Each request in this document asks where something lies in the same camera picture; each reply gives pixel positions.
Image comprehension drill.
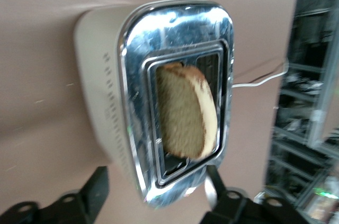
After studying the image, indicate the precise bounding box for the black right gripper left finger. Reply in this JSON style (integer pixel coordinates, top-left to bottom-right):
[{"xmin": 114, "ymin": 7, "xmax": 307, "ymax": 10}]
[{"xmin": 0, "ymin": 166, "xmax": 110, "ymax": 224}]

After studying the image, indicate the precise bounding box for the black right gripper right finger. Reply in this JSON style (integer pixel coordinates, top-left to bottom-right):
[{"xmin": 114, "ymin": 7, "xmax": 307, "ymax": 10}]
[{"xmin": 198, "ymin": 166, "xmax": 310, "ymax": 224}]

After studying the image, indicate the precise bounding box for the slice of brown bread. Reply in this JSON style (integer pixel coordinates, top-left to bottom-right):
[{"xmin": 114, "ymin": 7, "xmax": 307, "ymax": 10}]
[{"xmin": 155, "ymin": 62, "xmax": 218, "ymax": 160}]

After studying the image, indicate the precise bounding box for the cream and chrome toaster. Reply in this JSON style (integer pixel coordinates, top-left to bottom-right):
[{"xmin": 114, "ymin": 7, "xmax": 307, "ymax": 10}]
[{"xmin": 73, "ymin": 0, "xmax": 236, "ymax": 209}]

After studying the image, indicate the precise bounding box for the cluttered metal shelving rack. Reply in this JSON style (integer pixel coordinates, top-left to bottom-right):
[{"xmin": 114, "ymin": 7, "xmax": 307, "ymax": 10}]
[{"xmin": 264, "ymin": 0, "xmax": 339, "ymax": 224}]

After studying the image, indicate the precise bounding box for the brown table cover mat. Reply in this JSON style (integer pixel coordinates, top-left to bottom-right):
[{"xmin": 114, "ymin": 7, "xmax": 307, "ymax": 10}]
[{"xmin": 0, "ymin": 0, "xmax": 303, "ymax": 224}]

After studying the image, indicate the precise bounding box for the white toaster power cable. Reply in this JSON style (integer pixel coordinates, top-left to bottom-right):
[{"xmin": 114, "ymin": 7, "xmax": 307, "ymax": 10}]
[{"xmin": 231, "ymin": 58, "xmax": 290, "ymax": 88}]

